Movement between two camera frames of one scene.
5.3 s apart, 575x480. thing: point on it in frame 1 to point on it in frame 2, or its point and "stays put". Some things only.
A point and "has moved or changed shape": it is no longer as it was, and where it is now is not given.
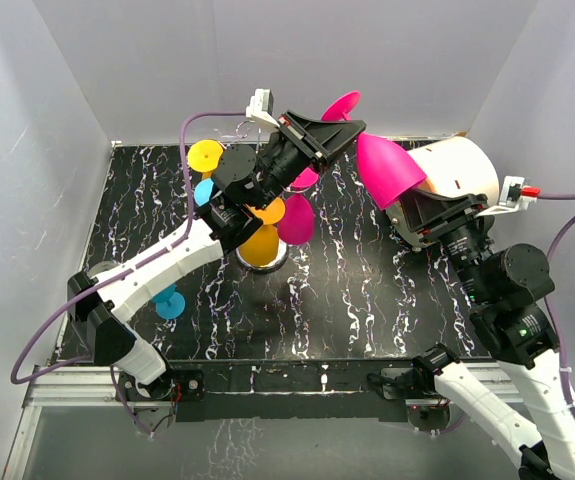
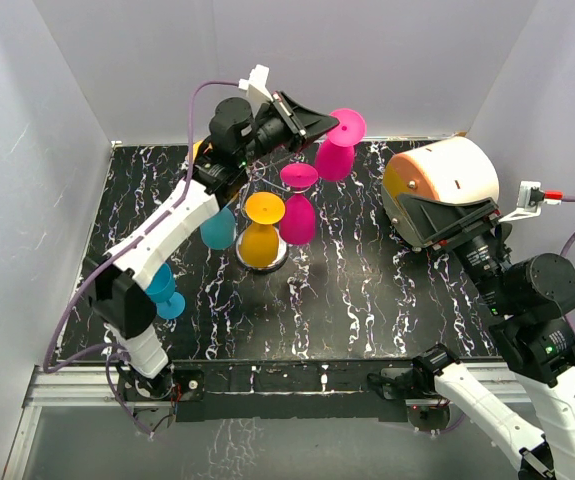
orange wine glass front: [261, 249] stays put
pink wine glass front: [297, 221] stays put
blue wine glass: [170, 304] stays put
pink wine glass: [387, 171] has moved or changed shape
